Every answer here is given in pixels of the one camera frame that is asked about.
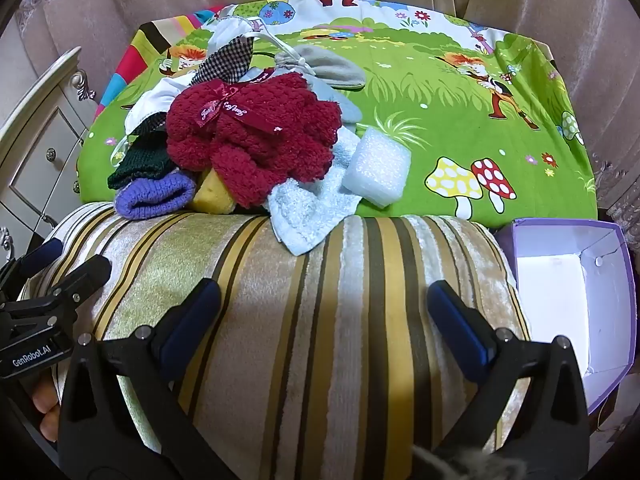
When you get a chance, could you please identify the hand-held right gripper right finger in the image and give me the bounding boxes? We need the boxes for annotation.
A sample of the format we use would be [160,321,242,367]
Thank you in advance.
[425,280,593,480]

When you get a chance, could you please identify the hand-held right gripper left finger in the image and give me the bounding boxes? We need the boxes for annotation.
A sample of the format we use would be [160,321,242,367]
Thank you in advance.
[57,277,236,480]

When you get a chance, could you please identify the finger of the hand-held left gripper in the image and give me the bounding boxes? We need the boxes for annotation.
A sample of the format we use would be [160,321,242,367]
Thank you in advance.
[0,237,63,286]
[22,254,113,322]

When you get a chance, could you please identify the person's left hand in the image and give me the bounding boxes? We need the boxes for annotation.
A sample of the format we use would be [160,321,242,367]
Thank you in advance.
[30,372,63,443]

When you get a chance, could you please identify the cream ornate nightstand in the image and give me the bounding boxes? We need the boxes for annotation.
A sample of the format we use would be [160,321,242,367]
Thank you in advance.
[0,46,98,261]

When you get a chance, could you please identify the purple knit sock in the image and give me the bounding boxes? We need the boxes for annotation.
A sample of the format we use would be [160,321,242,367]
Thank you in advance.
[114,172,197,221]

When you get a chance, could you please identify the purple cardboard box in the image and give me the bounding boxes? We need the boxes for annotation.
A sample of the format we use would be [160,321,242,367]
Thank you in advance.
[495,217,638,416]

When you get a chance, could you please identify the dark green knit cloth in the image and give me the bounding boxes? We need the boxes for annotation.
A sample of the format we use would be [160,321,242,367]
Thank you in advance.
[107,132,176,191]

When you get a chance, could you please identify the yellow sponge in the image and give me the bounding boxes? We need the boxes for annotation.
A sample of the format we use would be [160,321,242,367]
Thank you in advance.
[192,167,236,216]

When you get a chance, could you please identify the striped beige velvet cushion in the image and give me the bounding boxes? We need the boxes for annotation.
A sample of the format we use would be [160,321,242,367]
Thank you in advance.
[20,202,533,480]

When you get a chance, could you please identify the light blue towel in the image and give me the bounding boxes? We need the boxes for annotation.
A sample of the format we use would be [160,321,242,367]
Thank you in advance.
[267,130,363,256]

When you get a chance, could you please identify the red fluffy cloth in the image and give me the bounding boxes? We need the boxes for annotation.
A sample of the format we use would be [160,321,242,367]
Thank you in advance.
[165,72,343,208]

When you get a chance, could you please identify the white foam block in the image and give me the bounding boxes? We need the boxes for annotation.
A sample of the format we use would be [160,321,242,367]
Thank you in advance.
[340,127,413,208]

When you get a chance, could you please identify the white cloth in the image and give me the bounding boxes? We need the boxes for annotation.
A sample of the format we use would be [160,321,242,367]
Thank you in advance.
[125,15,261,133]

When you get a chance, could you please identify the pink patterned curtain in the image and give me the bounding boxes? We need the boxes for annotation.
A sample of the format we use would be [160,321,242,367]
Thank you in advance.
[590,150,640,261]
[12,0,131,111]

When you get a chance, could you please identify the green cartoon printed blanket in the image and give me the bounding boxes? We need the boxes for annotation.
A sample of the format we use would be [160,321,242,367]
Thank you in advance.
[75,0,601,223]

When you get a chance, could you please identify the rainbow striped blanket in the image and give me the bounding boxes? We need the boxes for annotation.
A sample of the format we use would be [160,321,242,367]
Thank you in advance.
[97,5,226,111]

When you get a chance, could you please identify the houndstooth cloth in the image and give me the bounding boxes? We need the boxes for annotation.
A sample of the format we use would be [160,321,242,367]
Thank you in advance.
[192,40,253,86]

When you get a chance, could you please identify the grey drawstring pouch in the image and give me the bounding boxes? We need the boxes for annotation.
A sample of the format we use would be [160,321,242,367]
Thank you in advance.
[272,45,367,92]

